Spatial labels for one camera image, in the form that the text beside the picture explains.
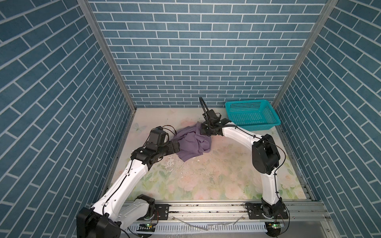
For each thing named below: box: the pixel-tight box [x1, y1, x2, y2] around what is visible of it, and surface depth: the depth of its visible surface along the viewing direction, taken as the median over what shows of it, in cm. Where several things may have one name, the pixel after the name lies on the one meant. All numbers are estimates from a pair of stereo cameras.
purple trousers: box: [171, 121, 212, 163], surface depth 92 cm
